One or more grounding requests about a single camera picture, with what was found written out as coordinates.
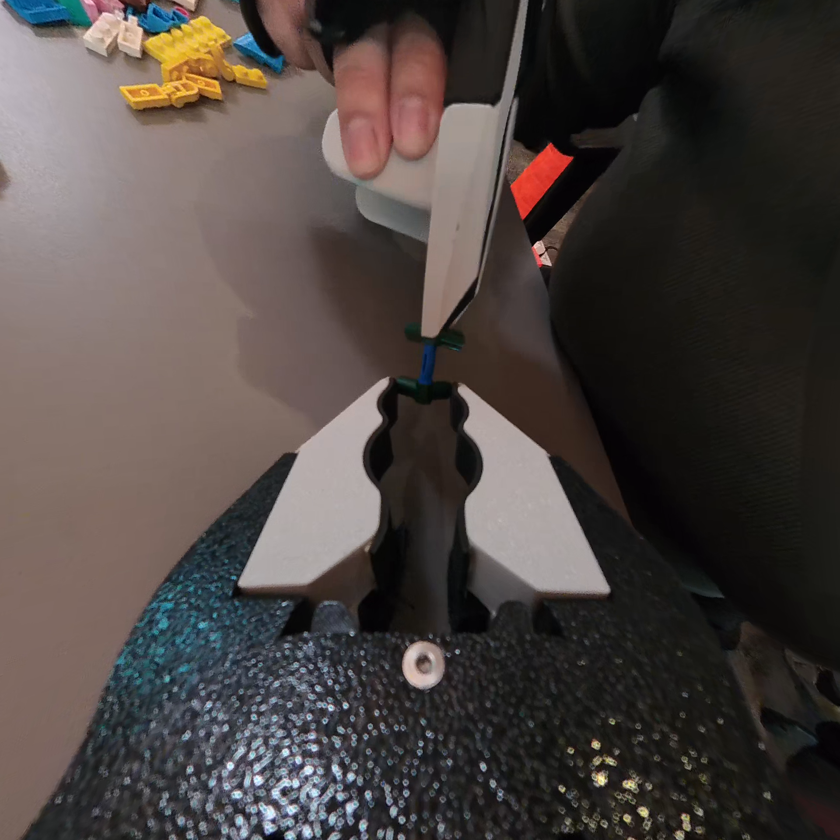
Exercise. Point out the blue connector pin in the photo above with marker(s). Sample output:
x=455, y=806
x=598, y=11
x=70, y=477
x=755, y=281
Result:
x=426, y=364

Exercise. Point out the person's torso in dark sweater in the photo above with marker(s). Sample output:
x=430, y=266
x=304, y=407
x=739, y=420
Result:
x=722, y=328

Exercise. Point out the pile of colourful bricks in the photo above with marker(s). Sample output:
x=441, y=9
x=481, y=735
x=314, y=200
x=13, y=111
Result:
x=190, y=52

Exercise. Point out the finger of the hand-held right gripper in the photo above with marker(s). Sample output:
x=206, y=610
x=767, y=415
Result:
x=459, y=210

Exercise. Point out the red plastic object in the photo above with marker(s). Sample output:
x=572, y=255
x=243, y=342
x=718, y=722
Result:
x=538, y=180

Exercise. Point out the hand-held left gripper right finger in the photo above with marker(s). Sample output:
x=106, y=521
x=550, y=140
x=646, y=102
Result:
x=531, y=525

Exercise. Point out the grey desk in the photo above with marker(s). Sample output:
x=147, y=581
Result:
x=164, y=328

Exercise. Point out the dark green connector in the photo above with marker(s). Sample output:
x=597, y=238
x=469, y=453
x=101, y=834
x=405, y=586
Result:
x=453, y=338
x=423, y=390

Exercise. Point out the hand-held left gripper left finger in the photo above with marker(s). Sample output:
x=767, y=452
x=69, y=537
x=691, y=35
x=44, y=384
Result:
x=315, y=525

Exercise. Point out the person's right hand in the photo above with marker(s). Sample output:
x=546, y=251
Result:
x=394, y=79

